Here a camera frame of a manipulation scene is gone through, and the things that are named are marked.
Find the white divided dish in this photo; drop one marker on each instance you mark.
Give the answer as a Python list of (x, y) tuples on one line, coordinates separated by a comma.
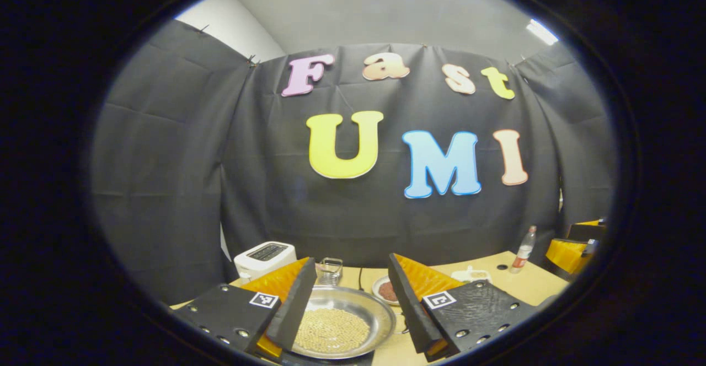
[(460, 275)]

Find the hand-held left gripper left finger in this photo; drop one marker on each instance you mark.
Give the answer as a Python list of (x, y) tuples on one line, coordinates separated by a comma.
[(295, 305)]

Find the black induction cooktop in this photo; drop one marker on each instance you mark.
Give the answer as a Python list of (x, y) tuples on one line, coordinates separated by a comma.
[(353, 361)]

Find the red meat patty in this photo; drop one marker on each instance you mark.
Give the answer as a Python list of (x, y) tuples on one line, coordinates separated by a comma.
[(388, 291)]

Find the white round plate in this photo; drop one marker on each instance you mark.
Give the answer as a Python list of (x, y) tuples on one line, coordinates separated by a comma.
[(377, 286)]

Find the stainless steel pot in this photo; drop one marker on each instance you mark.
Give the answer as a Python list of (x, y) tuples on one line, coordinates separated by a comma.
[(353, 300)]

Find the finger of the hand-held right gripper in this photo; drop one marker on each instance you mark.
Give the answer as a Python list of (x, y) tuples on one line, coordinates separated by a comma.
[(568, 256), (587, 229)]

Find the pile of soybeans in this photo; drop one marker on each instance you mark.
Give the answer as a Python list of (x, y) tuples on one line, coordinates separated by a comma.
[(331, 330)]

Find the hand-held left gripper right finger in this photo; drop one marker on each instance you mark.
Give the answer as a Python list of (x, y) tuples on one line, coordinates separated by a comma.
[(411, 311)]

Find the black backdrop cloth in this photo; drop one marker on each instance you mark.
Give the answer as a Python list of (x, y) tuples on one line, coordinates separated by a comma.
[(165, 189)]

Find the small ceiling light panel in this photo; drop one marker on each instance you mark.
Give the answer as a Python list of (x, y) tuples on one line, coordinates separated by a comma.
[(542, 31)]

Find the white toaster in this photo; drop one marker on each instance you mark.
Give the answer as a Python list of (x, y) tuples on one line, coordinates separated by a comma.
[(265, 261)]

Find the clear plastic water bottle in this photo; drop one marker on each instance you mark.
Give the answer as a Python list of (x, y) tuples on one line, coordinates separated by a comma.
[(521, 258)]

